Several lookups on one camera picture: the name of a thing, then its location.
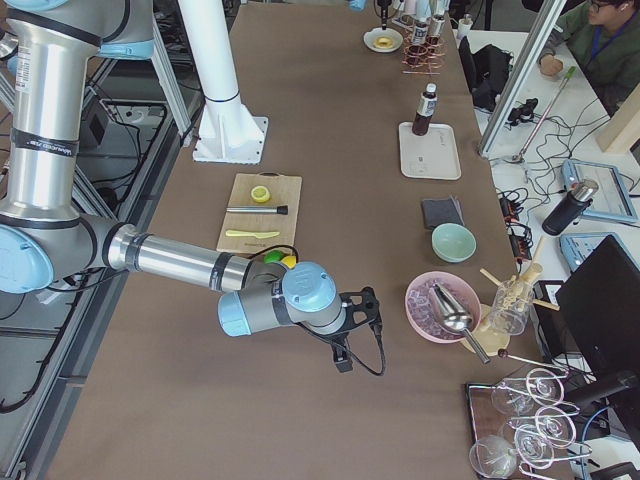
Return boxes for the metal ice scoop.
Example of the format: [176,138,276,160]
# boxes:
[431,283,490,364]

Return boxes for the white wire cup rack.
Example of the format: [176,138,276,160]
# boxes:
[391,0,432,29]

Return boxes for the dark drink bottle on tray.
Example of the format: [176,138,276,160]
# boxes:
[412,83,438,136]

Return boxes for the wooden cutting board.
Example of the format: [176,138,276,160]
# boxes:
[216,173,302,254]

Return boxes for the aluminium frame post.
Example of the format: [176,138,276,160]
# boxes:
[478,0,566,159]

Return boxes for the wine glass rack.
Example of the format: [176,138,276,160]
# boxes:
[466,357,592,479]

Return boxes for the yellow lemon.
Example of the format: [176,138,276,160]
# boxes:
[280,255,298,269]

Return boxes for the green bowl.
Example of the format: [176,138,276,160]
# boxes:
[431,223,477,263]

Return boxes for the half lemon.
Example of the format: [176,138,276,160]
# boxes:
[250,185,271,204]

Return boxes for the cream rabbit tray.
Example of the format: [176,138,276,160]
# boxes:
[398,122,461,181]

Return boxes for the seated person green jacket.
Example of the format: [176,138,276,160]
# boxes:
[537,1,639,114]

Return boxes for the blue teach pendant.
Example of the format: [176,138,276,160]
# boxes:
[562,159,638,223]
[559,232,620,272]

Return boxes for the yellow plastic knife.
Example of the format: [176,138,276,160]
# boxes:
[224,229,280,239]

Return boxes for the white round plate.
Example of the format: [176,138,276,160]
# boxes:
[363,27,404,53]

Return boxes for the yellow glazed donut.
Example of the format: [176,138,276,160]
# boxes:
[373,36,394,50]

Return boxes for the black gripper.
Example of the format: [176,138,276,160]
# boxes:
[375,0,393,30]
[329,287,383,373]

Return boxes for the copper wire bottle rack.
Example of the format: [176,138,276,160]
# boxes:
[402,26,446,77]

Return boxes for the black thermos bottle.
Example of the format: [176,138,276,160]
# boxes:
[542,179,599,236]

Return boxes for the pink bowl with ice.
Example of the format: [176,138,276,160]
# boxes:
[405,271,481,344]

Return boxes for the grey folded cloth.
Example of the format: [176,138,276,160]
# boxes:
[421,196,465,230]

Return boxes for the dark drink bottle in rack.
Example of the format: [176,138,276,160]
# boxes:
[410,17,429,47]

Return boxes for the green lime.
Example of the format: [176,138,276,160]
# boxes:
[263,249,286,264]

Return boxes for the steel muddler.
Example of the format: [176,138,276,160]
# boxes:
[226,205,289,215]

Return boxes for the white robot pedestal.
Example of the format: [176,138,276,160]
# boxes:
[179,0,268,165]

